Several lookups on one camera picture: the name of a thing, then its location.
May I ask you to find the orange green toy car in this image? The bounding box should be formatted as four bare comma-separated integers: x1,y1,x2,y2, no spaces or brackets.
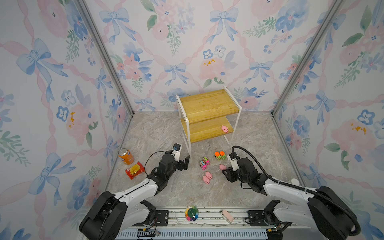
220,151,227,160
215,152,222,160

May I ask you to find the pink green toy car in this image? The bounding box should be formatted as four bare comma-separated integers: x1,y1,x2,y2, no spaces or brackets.
203,157,210,166

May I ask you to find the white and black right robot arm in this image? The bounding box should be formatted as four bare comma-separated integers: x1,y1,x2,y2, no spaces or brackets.
222,158,361,240

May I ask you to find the colourful round disc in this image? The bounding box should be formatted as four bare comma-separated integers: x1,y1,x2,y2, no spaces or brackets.
185,206,199,222

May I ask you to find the red snack packet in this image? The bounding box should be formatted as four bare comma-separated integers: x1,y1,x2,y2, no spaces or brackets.
125,162,145,180

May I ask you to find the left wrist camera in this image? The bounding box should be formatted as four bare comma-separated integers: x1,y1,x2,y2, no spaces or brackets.
172,144,182,162

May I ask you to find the black corrugated cable hose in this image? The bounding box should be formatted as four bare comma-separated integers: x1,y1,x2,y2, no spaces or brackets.
231,145,362,236

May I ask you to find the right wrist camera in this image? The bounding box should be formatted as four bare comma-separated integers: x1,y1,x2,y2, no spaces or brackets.
228,154,239,171

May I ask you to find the wooden two-tier shelf white frame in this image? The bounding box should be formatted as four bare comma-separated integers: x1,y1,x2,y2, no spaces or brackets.
176,86,242,155

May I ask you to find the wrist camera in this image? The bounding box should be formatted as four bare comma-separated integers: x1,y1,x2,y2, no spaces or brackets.
228,154,239,171
172,144,182,162

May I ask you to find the pink eraser block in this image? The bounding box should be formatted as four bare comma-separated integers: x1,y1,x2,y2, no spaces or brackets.
221,210,234,224

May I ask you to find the white round cap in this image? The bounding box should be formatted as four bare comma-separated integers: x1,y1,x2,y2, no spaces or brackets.
290,178,300,186

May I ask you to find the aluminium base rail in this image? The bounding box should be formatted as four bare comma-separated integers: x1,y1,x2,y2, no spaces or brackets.
74,205,340,240

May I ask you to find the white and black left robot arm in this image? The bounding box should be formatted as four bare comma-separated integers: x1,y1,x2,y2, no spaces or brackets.
79,151,191,240

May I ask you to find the orange soda can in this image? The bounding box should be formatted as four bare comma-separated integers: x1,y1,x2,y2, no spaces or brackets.
118,148,135,165

